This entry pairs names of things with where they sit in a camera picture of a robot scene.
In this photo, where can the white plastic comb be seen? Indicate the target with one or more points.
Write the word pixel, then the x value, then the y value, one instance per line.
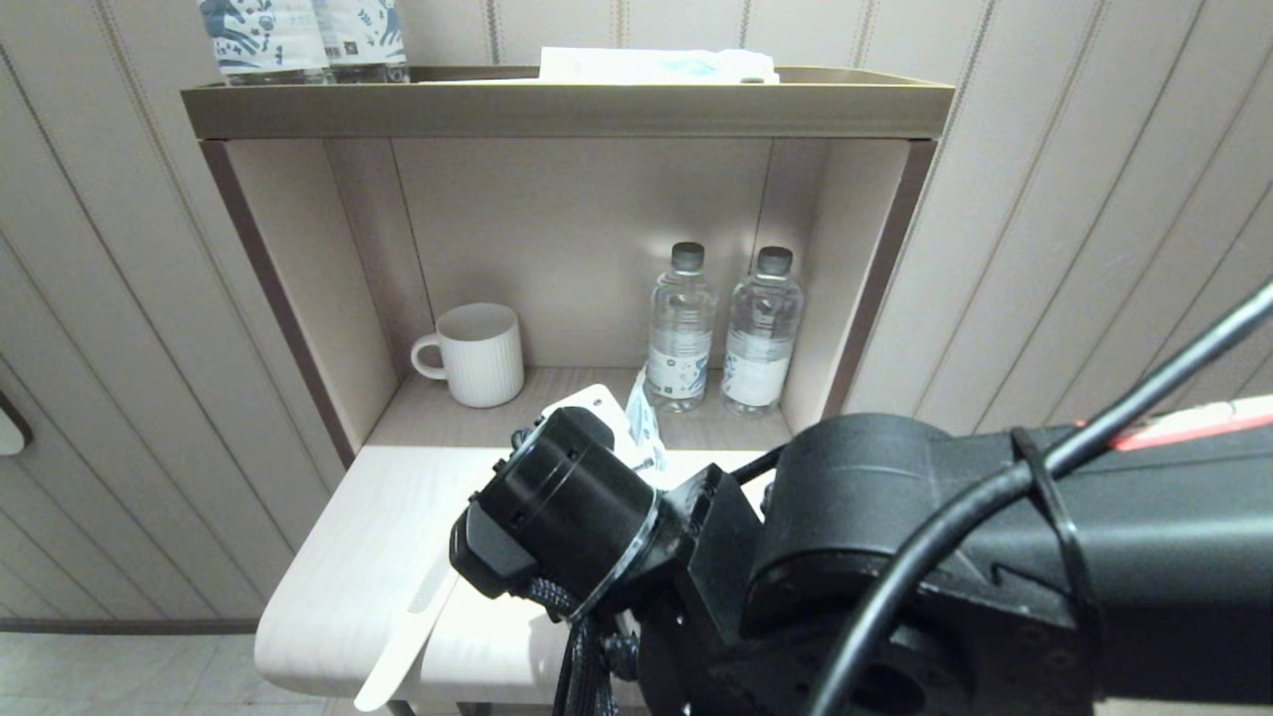
pixel 398 646

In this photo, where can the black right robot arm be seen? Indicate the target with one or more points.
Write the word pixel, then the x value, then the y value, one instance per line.
pixel 895 517

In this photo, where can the clear plastic water bottle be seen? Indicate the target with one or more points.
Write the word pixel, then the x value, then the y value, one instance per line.
pixel 761 338
pixel 681 338

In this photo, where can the beige wooden shelf table unit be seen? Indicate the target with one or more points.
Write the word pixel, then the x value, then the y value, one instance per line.
pixel 597 219

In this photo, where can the white ribbed ceramic mug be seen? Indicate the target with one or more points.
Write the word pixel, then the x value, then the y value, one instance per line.
pixel 482 358

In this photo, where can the white packet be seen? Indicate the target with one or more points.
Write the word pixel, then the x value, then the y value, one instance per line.
pixel 646 65

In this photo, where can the blue print label water bottle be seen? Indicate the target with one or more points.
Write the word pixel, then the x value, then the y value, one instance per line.
pixel 368 40

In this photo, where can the patterned pouches on shelf top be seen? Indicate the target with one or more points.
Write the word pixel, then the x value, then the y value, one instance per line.
pixel 264 40

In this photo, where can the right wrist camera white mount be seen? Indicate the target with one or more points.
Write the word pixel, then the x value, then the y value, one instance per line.
pixel 587 403

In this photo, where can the white wall plate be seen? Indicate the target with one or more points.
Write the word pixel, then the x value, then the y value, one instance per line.
pixel 10 428

